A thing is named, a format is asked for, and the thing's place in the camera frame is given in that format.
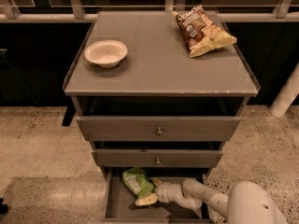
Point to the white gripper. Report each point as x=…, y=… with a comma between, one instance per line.
x=163, y=191

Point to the green rice chip bag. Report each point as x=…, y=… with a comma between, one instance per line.
x=137, y=181

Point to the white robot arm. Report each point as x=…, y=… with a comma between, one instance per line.
x=246, y=203

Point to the grey bottom drawer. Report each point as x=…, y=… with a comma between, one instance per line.
x=120, y=208

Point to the grey drawer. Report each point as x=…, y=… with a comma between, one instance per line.
x=138, y=128
x=146, y=158
x=120, y=208

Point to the brass top drawer knob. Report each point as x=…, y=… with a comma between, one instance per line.
x=159, y=131

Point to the grey middle drawer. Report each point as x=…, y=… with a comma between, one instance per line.
x=146, y=158

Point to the grey drawer cabinet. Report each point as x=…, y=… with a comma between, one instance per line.
x=158, y=78

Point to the grey top drawer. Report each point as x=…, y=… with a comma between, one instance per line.
x=138, y=128

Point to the brown yellow chip bag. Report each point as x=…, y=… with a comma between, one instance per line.
x=200, y=33

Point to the white paper bowl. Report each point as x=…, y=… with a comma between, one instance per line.
x=106, y=54

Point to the black object at floor edge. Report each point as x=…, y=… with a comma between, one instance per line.
x=3, y=207

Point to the metal window railing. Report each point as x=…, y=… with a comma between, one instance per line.
x=87, y=10

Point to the white cylindrical post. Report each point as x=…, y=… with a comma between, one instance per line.
x=287, y=94

